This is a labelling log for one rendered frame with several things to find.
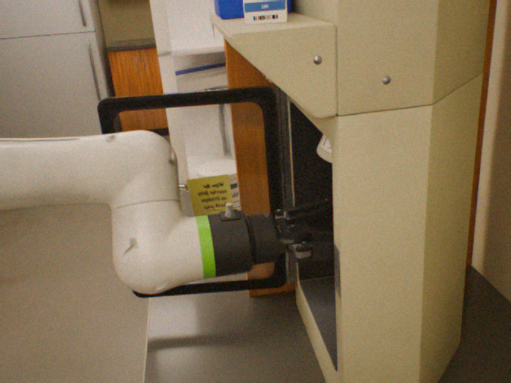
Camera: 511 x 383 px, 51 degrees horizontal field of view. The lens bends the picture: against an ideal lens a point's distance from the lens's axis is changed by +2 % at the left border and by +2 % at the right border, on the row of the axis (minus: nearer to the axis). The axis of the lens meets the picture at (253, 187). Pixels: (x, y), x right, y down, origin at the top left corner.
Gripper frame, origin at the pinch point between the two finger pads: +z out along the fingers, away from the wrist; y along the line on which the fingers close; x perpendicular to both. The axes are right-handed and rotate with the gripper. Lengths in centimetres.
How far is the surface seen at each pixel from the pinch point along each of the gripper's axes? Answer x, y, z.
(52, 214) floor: 121, 315, -119
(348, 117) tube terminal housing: -20.8, -13.4, -9.9
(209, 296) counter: 26.2, 26.8, -25.7
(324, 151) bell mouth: -12.7, -0.8, -8.7
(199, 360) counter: 26.2, 7.6, -29.7
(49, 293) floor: 121, 201, -104
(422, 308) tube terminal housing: 6.6, -13.8, 0.3
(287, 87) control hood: -24.9, -13.1, -16.8
